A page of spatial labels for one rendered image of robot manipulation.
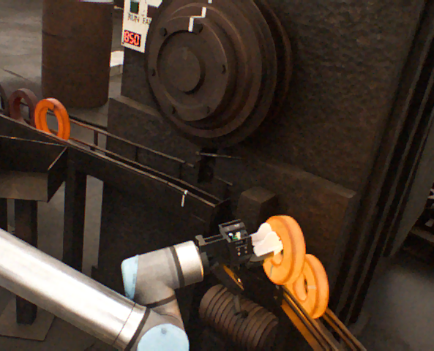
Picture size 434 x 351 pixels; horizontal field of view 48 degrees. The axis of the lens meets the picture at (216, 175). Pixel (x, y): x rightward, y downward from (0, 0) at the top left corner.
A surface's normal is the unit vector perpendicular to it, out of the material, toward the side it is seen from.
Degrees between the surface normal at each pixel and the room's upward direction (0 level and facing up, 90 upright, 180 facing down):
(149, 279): 59
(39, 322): 0
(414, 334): 0
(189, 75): 90
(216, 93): 90
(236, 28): 45
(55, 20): 90
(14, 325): 0
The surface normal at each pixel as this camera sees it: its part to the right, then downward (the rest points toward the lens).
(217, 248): 0.31, 0.45
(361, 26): -0.59, 0.26
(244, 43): 0.40, -0.07
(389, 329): 0.16, -0.89
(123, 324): 0.22, -0.25
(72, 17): 0.07, 0.44
